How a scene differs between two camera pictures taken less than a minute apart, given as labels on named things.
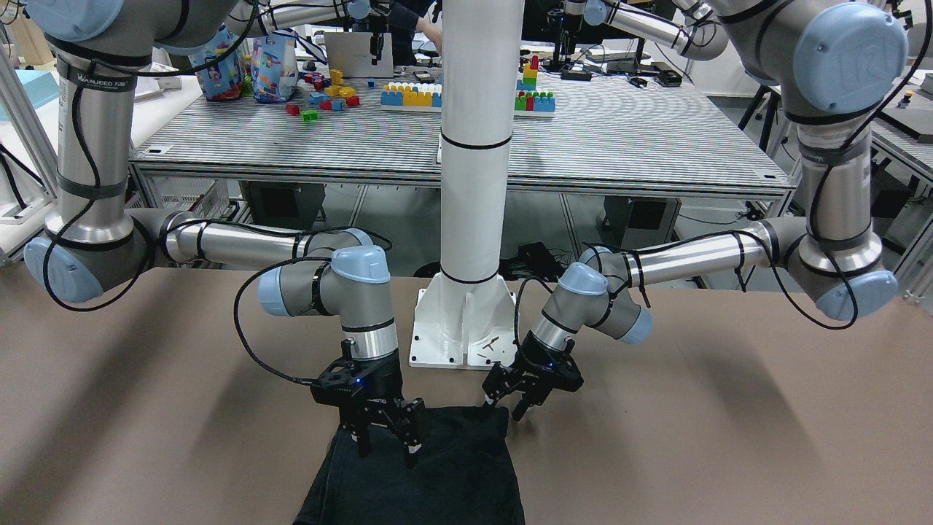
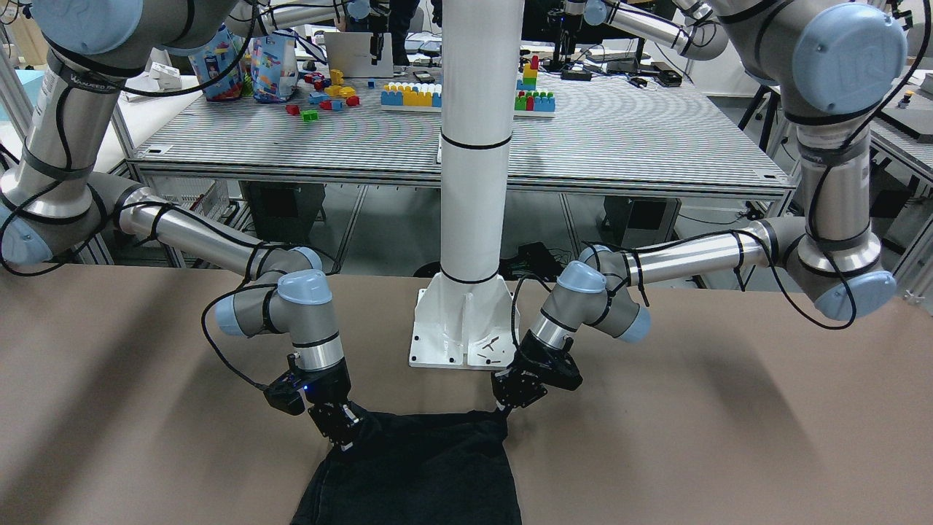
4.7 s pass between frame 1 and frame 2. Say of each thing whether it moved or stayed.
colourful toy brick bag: stayed
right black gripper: moved
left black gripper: stayed
